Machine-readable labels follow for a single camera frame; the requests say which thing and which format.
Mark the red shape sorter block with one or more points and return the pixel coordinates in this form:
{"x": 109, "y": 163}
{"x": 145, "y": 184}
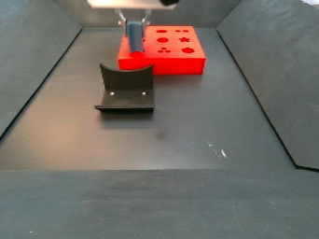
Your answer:
{"x": 173, "y": 50}

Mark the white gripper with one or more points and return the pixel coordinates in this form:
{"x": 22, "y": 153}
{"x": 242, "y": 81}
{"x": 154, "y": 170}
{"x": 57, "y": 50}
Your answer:
{"x": 134, "y": 4}

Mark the blue arch object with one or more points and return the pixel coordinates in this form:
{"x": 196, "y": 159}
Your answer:
{"x": 134, "y": 30}

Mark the black curved holder stand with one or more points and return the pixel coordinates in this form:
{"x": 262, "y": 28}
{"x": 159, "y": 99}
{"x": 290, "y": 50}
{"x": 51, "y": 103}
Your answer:
{"x": 129, "y": 90}

